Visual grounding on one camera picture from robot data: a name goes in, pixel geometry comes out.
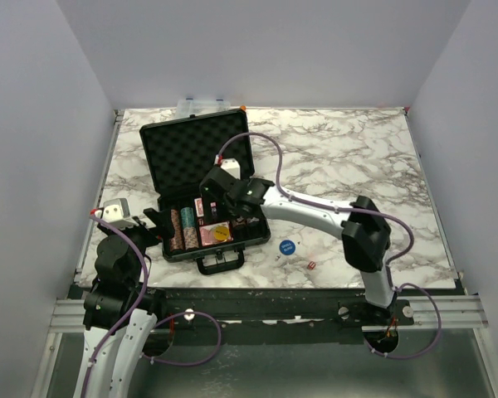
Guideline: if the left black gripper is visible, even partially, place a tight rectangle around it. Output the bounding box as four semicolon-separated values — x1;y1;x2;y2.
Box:
100;206;174;286

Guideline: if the red playing card deck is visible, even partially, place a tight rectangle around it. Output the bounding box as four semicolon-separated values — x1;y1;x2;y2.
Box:
194;197;204;217

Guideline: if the black poker set case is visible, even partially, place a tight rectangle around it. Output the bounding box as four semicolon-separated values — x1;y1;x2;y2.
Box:
139;109;271;275

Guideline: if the blue small blind button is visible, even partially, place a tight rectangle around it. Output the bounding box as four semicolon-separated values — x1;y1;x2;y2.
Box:
279;240;296;255

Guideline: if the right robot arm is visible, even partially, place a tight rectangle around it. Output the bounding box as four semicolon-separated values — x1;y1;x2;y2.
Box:
199;166;396;325

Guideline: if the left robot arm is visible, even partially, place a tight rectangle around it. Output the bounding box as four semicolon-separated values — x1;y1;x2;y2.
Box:
74;200;175;397

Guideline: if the green chip stack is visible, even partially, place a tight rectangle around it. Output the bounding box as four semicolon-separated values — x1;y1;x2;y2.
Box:
180;206;196;229

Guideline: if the red card deck in case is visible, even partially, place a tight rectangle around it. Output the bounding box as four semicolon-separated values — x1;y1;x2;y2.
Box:
199;222;233;247

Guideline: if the orange chip stack left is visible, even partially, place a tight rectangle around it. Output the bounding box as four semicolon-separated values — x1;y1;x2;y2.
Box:
169;208;184;253

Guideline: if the yellow big blind button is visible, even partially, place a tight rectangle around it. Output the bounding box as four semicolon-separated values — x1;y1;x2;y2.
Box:
212;223;232;242

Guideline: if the orange chip stack lower middle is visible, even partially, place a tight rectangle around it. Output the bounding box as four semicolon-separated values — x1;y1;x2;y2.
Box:
183;226;199;250

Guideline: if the clear plastic box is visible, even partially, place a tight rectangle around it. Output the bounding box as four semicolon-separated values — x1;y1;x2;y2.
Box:
174;98;231;119

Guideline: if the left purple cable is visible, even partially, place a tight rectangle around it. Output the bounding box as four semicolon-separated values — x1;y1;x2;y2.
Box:
85;213;223;398

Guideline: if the purple cable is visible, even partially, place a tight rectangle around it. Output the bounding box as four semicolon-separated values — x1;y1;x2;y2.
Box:
215;132;443;362
85;213;223;398

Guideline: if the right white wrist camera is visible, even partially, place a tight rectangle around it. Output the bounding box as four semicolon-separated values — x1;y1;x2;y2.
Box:
215;155;241;179

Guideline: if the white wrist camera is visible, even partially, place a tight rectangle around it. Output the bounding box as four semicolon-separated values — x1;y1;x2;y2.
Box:
90;198;137;230
215;155;241;179

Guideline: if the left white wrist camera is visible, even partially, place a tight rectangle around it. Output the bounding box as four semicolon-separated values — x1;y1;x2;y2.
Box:
90;198;137;230

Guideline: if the black mounting rail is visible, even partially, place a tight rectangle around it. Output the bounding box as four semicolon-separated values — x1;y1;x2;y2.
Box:
149;288;414;345

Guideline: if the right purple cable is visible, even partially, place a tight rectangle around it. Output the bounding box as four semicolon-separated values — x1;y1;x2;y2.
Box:
215;132;443;362

